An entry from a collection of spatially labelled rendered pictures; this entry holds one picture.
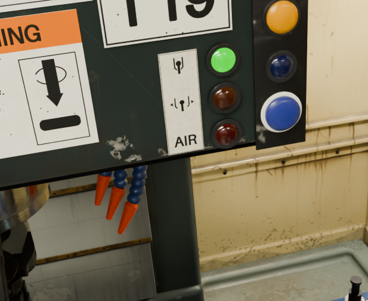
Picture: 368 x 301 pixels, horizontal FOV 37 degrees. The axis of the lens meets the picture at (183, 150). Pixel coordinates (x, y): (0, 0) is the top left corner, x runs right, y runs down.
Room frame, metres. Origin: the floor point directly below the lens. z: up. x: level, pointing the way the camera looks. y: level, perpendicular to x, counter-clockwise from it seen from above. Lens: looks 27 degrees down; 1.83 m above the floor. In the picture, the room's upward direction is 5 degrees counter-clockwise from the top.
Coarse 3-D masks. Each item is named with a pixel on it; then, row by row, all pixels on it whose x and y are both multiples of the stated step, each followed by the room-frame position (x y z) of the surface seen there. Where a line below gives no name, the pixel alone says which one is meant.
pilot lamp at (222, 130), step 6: (222, 126) 0.41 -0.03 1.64; (228, 126) 0.41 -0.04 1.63; (234, 126) 0.41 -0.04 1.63; (222, 132) 0.41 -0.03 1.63; (228, 132) 0.41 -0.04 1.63; (234, 132) 0.41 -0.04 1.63; (216, 138) 0.41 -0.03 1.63; (222, 138) 0.41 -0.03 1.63; (228, 138) 0.41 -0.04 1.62; (234, 138) 0.41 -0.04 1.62; (222, 144) 0.41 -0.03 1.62; (228, 144) 0.41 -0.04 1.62
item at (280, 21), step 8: (272, 8) 0.42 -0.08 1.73; (280, 8) 0.42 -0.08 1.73; (288, 8) 0.42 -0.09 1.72; (296, 8) 0.42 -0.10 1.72; (272, 16) 0.41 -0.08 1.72; (280, 16) 0.42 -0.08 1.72; (288, 16) 0.42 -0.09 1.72; (296, 16) 0.42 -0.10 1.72; (272, 24) 0.42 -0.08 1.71; (280, 24) 0.42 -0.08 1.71; (288, 24) 0.42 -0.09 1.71; (280, 32) 0.42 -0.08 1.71
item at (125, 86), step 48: (96, 0) 0.40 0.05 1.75; (240, 0) 0.42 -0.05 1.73; (96, 48) 0.40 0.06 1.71; (144, 48) 0.41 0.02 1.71; (192, 48) 0.41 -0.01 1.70; (240, 48) 0.42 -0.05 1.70; (96, 96) 0.40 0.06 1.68; (144, 96) 0.40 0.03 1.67; (96, 144) 0.40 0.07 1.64; (144, 144) 0.40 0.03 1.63; (240, 144) 0.42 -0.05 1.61
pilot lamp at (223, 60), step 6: (222, 48) 0.41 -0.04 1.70; (228, 48) 0.41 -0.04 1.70; (216, 54) 0.41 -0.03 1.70; (222, 54) 0.41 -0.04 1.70; (228, 54) 0.41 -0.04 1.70; (234, 54) 0.41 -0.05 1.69; (216, 60) 0.41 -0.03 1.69; (222, 60) 0.41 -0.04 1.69; (228, 60) 0.41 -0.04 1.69; (234, 60) 0.41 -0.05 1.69; (216, 66) 0.41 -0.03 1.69; (222, 66) 0.41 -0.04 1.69; (228, 66) 0.41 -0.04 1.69
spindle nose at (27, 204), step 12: (0, 192) 0.51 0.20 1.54; (12, 192) 0.52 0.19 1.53; (24, 192) 0.53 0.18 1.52; (36, 192) 0.54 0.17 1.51; (48, 192) 0.57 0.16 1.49; (0, 204) 0.51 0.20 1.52; (12, 204) 0.51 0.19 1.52; (24, 204) 0.52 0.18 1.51; (36, 204) 0.54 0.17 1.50; (0, 216) 0.51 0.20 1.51; (12, 216) 0.51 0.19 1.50; (24, 216) 0.52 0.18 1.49; (0, 228) 0.51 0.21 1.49
